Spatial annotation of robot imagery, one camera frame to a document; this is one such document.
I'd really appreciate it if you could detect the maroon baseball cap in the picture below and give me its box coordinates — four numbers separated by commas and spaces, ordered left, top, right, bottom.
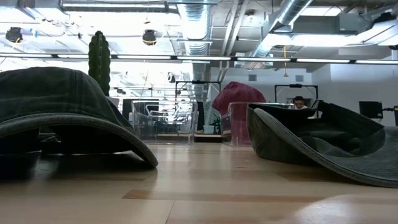
211, 81, 267, 147

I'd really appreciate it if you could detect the green cactus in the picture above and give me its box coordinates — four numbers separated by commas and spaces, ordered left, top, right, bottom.
88, 30, 111, 97

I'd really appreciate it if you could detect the small green potted plant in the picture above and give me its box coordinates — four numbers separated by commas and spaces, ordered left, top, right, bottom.
212, 113, 222, 135

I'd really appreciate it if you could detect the grey rectangular ceiling duct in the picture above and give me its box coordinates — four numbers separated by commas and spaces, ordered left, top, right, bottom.
273, 14, 363, 35

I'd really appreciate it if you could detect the person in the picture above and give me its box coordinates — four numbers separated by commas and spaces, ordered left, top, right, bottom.
291, 95, 309, 111

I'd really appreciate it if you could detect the black aluminium table frame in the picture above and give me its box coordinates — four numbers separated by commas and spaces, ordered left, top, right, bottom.
0, 126, 233, 155

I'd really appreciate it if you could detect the black hanging cord reel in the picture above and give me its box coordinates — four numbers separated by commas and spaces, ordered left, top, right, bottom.
142, 29, 158, 47
4, 26, 24, 44

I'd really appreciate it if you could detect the dark grey baseball cap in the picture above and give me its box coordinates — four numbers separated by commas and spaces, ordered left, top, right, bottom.
0, 66, 159, 169
246, 100, 398, 189

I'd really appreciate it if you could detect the clear plastic bin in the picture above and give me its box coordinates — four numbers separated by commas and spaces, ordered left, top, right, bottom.
131, 99, 199, 146
221, 101, 295, 147

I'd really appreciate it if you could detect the long ceiling light strip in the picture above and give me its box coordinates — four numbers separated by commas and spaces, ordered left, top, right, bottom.
0, 52, 398, 65

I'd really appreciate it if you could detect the black gantry frame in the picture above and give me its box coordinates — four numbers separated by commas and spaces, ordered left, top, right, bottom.
274, 83, 319, 105

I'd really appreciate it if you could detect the yellow hanging pendant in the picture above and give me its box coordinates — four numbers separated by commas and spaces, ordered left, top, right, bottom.
282, 45, 289, 78

